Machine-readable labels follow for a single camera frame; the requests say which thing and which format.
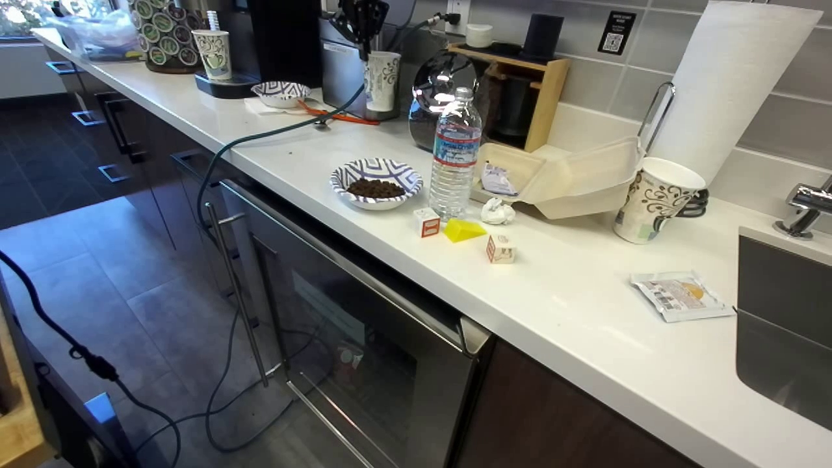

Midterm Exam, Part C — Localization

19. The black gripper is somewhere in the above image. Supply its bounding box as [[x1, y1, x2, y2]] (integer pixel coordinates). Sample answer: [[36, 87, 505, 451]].
[[335, 0, 391, 61]]

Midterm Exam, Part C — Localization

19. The small patterned paper cup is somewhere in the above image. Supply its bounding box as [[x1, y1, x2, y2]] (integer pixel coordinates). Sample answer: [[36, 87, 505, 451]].
[[364, 50, 403, 119]]

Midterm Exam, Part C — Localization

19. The blue patterned paper bowl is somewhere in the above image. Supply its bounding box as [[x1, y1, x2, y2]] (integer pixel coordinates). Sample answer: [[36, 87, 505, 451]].
[[249, 79, 312, 112]]

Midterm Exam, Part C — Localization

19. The patterned bowl with coffee grounds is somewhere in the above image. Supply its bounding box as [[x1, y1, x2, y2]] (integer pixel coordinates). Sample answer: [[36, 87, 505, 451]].
[[330, 157, 427, 217]]

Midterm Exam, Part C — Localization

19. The patterned paper cup with stirrer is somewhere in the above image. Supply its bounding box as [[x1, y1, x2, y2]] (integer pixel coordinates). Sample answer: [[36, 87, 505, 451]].
[[189, 28, 234, 83]]

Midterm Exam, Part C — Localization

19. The small creamer cup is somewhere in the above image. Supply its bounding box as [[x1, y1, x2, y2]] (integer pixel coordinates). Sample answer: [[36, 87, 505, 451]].
[[483, 231, 521, 266]]

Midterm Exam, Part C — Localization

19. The large swirl patterned cup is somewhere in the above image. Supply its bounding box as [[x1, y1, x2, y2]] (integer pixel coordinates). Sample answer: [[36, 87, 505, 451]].
[[612, 153, 712, 244]]

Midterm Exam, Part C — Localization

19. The stainless steel container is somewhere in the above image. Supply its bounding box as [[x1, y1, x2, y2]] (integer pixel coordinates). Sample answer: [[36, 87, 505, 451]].
[[317, 36, 386, 119]]

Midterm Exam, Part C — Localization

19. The black coffee machine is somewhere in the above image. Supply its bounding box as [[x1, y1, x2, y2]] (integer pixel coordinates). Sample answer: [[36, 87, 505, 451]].
[[193, 0, 326, 100]]

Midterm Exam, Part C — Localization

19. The orange strip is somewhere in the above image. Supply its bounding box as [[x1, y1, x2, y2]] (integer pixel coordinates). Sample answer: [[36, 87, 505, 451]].
[[296, 100, 386, 127]]

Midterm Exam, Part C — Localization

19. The glass coffee pot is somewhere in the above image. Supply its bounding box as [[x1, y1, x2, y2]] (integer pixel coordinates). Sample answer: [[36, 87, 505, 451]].
[[406, 52, 490, 153]]

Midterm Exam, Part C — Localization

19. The small white container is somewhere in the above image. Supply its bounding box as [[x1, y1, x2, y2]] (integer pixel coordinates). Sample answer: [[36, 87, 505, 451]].
[[462, 22, 497, 52]]

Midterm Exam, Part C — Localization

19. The white napkin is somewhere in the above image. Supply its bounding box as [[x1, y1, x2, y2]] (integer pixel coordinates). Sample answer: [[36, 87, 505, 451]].
[[243, 95, 315, 119]]

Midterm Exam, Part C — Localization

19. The clear plastic water bottle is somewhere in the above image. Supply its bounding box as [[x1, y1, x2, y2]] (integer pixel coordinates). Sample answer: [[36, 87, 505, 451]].
[[427, 83, 483, 222]]

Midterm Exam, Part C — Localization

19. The black cylinder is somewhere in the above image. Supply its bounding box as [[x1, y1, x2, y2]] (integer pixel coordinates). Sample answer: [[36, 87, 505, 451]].
[[522, 14, 568, 65]]

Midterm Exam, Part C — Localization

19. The wooden rack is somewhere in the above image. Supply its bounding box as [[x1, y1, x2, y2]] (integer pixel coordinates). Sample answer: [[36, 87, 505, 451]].
[[448, 44, 573, 153]]

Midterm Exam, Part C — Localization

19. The red white small packet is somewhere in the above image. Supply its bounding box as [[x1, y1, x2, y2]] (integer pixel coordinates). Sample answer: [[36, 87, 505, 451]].
[[413, 206, 442, 240]]

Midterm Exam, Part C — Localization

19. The coffee pod carousel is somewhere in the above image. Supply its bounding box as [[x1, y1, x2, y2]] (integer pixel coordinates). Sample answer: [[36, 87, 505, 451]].
[[127, 0, 204, 73]]

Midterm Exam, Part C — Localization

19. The yellow packet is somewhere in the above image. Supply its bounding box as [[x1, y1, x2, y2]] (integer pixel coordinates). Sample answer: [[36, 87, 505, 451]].
[[440, 217, 490, 244]]

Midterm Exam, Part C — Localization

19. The crumpled white paper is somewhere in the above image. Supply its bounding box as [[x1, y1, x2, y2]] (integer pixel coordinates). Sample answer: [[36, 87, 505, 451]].
[[479, 195, 517, 229]]

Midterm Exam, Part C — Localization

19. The beige takeout box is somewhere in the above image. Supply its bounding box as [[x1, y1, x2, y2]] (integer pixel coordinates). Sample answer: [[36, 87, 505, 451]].
[[471, 132, 643, 222]]

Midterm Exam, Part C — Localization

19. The clear plastic bag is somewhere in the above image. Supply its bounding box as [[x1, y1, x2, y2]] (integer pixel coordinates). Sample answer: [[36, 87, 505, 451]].
[[46, 0, 140, 63]]

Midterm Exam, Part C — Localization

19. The glass door undercounter appliance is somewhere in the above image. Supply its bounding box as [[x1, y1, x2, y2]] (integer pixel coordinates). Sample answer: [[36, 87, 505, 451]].
[[217, 178, 492, 468]]

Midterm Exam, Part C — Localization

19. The white paper towel roll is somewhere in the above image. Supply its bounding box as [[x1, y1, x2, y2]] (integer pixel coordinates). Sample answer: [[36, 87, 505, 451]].
[[647, 0, 826, 187]]

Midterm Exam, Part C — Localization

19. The square printed card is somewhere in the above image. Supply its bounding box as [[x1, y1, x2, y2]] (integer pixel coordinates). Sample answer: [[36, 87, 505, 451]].
[[630, 269, 735, 325]]

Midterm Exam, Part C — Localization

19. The dark brown cabinet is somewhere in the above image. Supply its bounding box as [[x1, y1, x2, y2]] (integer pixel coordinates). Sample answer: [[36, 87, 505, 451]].
[[453, 336, 700, 468]]

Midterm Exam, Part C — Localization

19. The metal faucet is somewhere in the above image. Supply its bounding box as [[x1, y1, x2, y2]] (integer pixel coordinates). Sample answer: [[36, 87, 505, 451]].
[[774, 178, 832, 240]]

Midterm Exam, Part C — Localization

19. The steel sink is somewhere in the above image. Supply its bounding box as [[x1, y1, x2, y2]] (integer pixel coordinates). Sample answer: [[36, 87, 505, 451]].
[[734, 227, 832, 435]]

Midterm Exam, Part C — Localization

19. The wooden furniture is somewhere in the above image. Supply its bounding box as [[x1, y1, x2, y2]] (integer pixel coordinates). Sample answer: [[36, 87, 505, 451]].
[[0, 303, 50, 468]]

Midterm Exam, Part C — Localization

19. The white wall outlet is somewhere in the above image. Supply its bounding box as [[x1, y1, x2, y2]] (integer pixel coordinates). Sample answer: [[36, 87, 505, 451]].
[[442, 0, 477, 36]]

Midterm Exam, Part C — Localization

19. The long power cable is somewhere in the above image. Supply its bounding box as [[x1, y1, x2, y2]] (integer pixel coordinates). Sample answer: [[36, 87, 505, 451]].
[[127, 9, 462, 459]]

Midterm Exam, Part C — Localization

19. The black wall sign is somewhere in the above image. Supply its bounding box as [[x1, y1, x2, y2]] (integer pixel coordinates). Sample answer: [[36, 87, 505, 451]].
[[595, 9, 640, 57]]

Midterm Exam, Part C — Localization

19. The long black cabinet handle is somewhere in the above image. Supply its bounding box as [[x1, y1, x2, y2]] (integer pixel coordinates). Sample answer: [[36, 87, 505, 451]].
[[98, 95, 146, 165]]

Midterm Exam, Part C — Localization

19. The black floor cable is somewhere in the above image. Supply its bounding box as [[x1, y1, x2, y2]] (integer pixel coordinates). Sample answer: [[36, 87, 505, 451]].
[[0, 251, 185, 468]]

